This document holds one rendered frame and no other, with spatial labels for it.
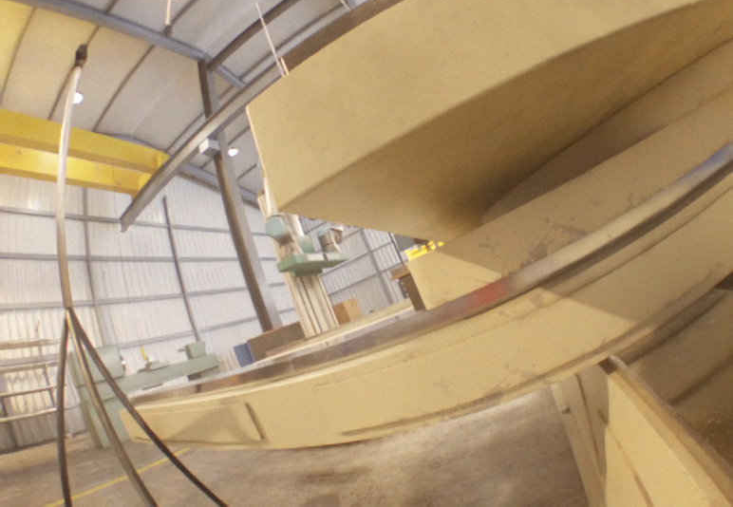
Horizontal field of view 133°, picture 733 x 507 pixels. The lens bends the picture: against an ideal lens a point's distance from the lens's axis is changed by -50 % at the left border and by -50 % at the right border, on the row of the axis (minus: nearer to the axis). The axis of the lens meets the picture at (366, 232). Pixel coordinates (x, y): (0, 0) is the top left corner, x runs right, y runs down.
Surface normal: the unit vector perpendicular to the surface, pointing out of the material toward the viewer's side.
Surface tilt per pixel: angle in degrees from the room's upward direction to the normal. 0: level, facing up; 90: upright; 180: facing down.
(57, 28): 169
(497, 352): 90
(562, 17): 90
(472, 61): 90
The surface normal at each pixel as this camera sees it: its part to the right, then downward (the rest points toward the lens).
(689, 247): -0.37, -0.06
